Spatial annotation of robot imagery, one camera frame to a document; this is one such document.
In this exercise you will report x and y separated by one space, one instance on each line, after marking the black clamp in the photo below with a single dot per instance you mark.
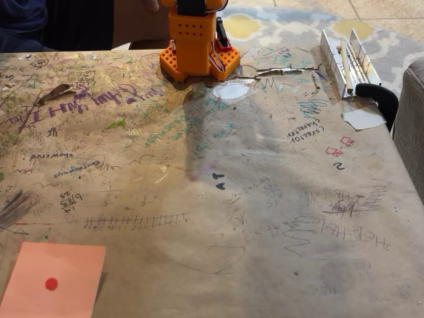
384 97

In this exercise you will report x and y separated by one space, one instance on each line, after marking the thick wooden stick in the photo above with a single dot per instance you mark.
347 64

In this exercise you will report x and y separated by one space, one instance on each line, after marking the patterned grey yellow rug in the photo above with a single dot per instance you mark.
291 26

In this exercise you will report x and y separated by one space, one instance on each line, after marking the person in dark clothing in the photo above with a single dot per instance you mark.
56 23

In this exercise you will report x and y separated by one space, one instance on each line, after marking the person's hand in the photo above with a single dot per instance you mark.
151 4

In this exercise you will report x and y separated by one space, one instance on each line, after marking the scribbled brown paper table cover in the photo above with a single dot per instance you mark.
232 198

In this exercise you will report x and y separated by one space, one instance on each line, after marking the white paper scrap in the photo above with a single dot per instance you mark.
362 118

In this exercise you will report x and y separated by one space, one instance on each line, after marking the pink paper sheet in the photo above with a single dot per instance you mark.
66 265

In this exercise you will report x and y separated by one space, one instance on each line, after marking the aluminium miter box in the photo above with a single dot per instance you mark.
334 56

